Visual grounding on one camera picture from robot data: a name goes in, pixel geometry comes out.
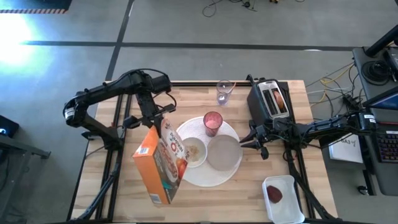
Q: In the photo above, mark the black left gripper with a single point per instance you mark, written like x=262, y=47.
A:
x=149, y=105

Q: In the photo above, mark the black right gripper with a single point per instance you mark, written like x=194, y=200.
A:
x=273, y=130

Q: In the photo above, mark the small grey plate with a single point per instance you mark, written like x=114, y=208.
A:
x=224, y=152

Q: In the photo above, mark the pumpkin cereal box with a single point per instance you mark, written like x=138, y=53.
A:
x=152, y=168

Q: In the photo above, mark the red plastic tumbler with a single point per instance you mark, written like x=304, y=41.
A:
x=213, y=124

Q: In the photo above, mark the toast slice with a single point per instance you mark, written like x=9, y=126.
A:
x=279, y=99

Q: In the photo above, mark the white ceramic bowl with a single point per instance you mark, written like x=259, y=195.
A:
x=200, y=155

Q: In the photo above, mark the dark red apple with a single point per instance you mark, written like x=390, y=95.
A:
x=274, y=194

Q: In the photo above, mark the white plastic bin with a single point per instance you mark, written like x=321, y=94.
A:
x=289, y=205

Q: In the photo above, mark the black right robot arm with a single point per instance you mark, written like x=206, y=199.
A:
x=326, y=127

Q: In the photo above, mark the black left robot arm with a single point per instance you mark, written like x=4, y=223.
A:
x=102, y=90

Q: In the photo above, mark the black toaster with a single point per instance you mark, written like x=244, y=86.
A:
x=261, y=109

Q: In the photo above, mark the cereal pieces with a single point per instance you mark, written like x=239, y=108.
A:
x=193, y=151

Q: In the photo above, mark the clear glass tumbler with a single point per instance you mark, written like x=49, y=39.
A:
x=222, y=98

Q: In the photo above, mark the white round woven placemat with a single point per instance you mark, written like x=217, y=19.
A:
x=205, y=177

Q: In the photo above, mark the white notebook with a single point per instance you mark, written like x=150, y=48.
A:
x=345, y=154

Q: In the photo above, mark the black power strip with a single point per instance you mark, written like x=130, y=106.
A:
x=351, y=101

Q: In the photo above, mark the black computer mouse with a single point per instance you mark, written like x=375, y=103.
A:
x=362, y=189

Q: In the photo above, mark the grey metal cart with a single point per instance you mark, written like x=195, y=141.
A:
x=31, y=152

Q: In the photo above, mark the black keyboard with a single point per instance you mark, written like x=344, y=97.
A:
x=388, y=146

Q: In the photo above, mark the laptop with blue screen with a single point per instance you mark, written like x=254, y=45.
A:
x=385, y=102

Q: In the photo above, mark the grey desk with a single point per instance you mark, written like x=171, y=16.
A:
x=388, y=180

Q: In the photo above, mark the black box with blue light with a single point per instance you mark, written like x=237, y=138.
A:
x=9, y=127

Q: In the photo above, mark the black cylindrical pole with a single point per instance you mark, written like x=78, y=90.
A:
x=382, y=42

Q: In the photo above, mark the hazard striped floor mat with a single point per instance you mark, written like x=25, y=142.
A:
x=34, y=4

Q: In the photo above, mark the black aluminium table frame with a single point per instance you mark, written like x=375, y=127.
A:
x=192, y=84

